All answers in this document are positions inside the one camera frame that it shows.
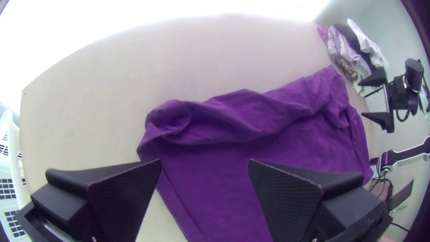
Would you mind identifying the white laundry basket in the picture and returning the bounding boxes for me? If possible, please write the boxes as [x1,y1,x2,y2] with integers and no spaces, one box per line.
[0,109,31,242]

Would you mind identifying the heap of clothes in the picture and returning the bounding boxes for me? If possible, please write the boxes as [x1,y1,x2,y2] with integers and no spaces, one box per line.
[317,18,389,94]

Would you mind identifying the dark t-shirt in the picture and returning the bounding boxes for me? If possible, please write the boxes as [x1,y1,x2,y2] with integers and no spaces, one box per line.
[137,65,374,242]

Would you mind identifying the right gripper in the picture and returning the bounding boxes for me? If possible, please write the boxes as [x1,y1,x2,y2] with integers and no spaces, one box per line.
[357,67,421,134]

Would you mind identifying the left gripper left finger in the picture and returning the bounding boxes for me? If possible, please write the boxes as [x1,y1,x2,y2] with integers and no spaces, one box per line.
[30,158,162,242]

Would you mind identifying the black cable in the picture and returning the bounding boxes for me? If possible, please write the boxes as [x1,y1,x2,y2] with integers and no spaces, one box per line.
[369,177,394,203]

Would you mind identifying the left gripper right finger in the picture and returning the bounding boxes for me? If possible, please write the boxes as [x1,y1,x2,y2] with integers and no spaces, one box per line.
[248,159,387,242]

